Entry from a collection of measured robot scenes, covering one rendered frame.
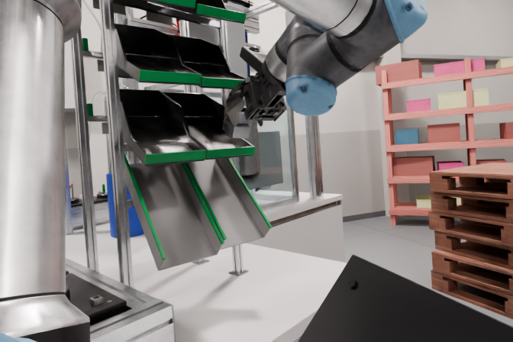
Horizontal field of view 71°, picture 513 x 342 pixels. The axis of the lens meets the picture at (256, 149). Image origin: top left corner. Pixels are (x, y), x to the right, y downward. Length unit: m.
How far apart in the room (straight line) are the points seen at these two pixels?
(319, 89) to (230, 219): 0.46
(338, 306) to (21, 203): 0.26
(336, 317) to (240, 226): 0.57
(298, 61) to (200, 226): 0.44
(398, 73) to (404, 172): 1.30
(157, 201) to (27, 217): 0.57
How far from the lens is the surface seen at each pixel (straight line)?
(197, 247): 0.79
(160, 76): 0.75
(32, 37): 0.35
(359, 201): 5.57
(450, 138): 5.14
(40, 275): 0.28
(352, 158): 5.45
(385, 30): 0.49
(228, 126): 0.85
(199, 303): 0.91
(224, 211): 0.89
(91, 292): 0.75
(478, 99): 5.13
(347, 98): 5.48
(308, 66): 0.54
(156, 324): 0.65
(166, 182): 0.88
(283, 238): 1.90
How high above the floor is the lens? 1.22
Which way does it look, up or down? 1 degrees down
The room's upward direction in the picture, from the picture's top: 4 degrees counter-clockwise
